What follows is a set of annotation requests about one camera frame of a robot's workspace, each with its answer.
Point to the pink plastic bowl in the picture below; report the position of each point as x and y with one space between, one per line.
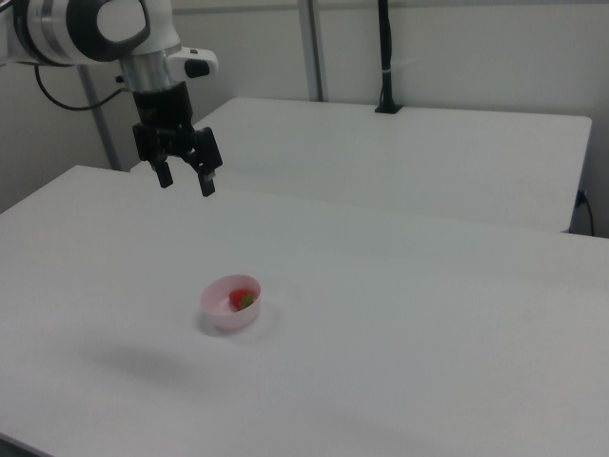
223 316

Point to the black pole with base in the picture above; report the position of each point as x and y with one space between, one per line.
386 47

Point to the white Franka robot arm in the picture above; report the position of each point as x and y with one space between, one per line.
71 28

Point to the grey metal wall post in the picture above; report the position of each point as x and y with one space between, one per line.
312 47
102 133

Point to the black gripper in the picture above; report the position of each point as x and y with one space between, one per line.
164 112

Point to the red toy strawberry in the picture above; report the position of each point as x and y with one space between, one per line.
238 297

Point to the white table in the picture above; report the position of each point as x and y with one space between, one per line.
380 157

